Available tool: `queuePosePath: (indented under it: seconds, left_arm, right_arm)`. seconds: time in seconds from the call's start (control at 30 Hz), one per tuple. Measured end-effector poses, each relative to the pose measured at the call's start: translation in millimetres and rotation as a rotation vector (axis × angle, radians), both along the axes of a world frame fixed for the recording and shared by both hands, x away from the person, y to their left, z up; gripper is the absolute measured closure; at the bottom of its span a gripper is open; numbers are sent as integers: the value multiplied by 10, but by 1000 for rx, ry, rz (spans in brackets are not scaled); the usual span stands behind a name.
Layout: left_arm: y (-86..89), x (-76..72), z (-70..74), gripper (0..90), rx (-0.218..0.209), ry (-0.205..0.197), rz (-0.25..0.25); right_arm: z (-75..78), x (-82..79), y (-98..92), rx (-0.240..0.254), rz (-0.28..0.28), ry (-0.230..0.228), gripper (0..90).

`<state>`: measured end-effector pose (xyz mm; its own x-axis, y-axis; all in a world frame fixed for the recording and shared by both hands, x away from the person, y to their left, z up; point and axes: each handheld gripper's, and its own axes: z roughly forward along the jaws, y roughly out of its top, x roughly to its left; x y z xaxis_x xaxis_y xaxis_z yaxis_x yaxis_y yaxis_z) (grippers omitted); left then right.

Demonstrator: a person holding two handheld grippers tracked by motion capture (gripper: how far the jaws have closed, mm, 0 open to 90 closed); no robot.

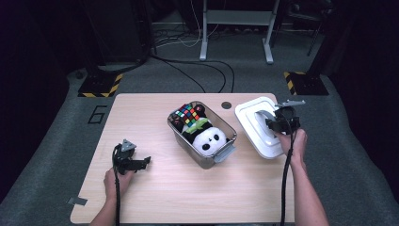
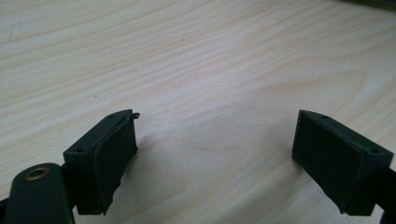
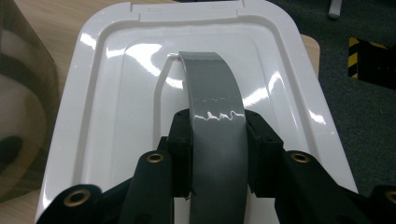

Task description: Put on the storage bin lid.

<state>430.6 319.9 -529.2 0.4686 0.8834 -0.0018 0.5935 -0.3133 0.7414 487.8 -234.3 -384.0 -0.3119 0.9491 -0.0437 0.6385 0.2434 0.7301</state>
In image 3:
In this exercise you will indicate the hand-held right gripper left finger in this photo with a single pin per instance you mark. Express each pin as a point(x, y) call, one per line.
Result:
point(180, 155)

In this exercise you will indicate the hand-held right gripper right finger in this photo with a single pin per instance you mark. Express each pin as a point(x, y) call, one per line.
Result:
point(263, 161)

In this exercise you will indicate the white plastic container lid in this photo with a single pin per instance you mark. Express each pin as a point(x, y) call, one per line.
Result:
point(124, 93)

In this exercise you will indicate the translucent brown plastic container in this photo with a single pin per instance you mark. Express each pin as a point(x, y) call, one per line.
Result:
point(25, 109)

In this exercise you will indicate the black block with hazard stripes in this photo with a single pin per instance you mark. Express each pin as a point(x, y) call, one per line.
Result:
point(373, 65)

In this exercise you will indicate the grey metal stand leg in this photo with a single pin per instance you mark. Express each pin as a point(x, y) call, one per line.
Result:
point(335, 8)

